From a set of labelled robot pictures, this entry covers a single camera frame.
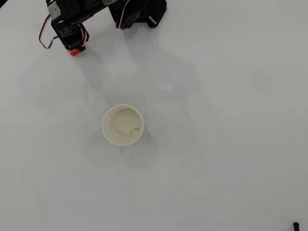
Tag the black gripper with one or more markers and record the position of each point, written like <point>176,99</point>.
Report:
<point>75,46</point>

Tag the red cube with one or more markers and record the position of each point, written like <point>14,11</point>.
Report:
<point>75,52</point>

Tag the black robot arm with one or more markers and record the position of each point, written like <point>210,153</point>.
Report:
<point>79,9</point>

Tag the white paper cup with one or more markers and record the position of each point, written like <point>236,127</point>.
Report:
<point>122,125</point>

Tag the small black cylindrical object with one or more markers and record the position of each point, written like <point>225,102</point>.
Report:
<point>296,226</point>

